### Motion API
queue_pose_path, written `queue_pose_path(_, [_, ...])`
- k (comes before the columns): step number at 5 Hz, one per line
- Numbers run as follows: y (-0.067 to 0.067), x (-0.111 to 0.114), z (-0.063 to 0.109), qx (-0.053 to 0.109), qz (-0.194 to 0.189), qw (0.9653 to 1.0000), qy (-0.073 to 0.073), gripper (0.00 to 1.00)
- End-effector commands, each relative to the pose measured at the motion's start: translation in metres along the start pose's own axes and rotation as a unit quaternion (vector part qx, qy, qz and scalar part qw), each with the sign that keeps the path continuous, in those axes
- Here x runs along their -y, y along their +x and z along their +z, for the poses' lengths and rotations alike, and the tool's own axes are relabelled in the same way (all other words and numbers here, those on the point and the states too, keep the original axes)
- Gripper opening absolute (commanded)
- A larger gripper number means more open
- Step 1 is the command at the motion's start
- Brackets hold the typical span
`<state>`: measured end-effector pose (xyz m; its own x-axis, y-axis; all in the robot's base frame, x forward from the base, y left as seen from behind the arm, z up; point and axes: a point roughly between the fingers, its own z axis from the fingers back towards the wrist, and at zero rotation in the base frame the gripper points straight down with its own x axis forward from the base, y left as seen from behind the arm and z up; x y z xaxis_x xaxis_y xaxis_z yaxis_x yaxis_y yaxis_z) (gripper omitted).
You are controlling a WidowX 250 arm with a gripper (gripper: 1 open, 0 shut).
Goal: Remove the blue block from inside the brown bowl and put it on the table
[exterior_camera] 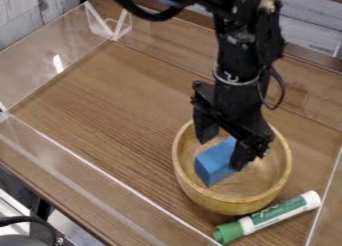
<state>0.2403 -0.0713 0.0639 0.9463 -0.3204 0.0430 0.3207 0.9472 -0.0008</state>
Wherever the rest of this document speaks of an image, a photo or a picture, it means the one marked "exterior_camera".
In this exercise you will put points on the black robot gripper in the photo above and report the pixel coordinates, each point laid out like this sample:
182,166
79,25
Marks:
232,107

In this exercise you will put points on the blue rectangular block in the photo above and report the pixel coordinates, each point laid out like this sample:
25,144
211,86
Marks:
212,162

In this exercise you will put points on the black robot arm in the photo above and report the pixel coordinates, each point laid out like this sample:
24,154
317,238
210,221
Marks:
250,45

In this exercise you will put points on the clear acrylic tray wall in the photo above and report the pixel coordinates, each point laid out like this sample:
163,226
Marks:
91,108

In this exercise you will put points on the green white marker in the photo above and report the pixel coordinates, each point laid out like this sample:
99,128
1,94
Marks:
231,231

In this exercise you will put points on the brown wooden bowl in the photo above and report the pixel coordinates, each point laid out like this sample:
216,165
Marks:
247,190

